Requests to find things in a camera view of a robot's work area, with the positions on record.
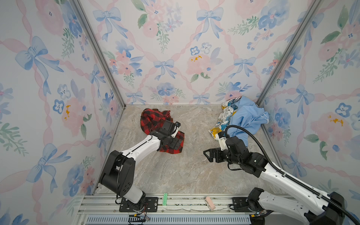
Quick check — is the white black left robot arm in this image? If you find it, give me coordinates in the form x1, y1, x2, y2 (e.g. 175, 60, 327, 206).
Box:
99, 121, 182, 206

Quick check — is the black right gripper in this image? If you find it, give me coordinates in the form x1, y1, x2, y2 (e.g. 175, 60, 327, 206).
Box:
203, 147, 242, 167

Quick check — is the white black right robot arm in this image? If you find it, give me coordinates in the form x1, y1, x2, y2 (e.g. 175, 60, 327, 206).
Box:
203, 137, 346, 225

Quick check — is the green tape strip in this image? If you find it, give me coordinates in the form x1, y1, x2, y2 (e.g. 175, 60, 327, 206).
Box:
162, 193, 168, 206

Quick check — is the left aluminium corner post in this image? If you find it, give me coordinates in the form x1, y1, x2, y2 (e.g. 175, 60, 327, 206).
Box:
69, 0, 126, 110

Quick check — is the black corrugated cable conduit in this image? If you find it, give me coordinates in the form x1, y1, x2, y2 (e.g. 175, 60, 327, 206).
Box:
224, 125, 360, 225

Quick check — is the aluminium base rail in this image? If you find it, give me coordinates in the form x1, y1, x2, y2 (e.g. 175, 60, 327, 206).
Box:
71, 192, 293, 225

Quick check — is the red black plaid cloth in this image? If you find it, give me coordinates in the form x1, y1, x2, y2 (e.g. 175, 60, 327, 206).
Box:
138, 108, 185, 157

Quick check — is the pink eraser block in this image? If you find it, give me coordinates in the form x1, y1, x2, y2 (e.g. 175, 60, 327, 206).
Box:
204, 196, 216, 212

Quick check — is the white yellow teal printed cloth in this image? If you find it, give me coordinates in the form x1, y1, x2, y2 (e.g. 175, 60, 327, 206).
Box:
208, 97, 241, 141

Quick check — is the light blue cloth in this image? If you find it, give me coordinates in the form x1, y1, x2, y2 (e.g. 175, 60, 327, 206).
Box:
227, 96, 270, 135

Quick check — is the aluminium corner frame post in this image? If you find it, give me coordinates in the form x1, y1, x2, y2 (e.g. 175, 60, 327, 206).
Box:
256, 0, 323, 107

